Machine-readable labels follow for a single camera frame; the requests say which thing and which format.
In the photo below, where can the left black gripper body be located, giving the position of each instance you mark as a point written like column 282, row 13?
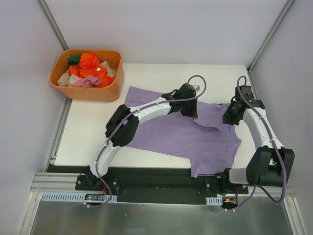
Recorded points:
column 189, row 111

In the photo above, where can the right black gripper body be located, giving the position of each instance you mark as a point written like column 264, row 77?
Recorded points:
column 230, row 117

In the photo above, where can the purple t shirt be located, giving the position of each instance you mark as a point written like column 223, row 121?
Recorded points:
column 208, row 143

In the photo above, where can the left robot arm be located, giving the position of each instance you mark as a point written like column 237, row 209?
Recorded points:
column 122, row 126

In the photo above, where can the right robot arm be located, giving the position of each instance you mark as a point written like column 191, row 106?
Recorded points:
column 271, row 164

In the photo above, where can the orange plastic bin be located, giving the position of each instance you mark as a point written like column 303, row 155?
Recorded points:
column 110, row 93

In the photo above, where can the pink t shirt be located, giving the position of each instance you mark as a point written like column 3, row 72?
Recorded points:
column 88, row 82

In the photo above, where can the orange t shirt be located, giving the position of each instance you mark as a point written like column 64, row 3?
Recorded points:
column 88, row 64

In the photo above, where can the green t shirt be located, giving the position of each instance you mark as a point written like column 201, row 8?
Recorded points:
column 73, row 60

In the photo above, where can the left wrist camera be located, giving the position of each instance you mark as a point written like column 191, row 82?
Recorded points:
column 196, row 87

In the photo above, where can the right aluminium frame post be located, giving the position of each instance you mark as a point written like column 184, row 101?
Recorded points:
column 276, row 24

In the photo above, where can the aluminium frame post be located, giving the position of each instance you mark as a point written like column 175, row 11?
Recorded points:
column 276, row 24
column 53, row 24

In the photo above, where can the right white cable duct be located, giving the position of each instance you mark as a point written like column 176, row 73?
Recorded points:
column 214, row 201

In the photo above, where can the white cable duct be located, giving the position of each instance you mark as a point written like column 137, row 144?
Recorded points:
column 214, row 201
column 77, row 197

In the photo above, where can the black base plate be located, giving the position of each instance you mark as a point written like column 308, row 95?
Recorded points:
column 159, row 185

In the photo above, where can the left white cable duct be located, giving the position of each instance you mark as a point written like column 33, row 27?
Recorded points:
column 77, row 197

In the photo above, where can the left aluminium frame post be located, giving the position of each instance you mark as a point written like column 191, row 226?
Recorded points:
column 53, row 24

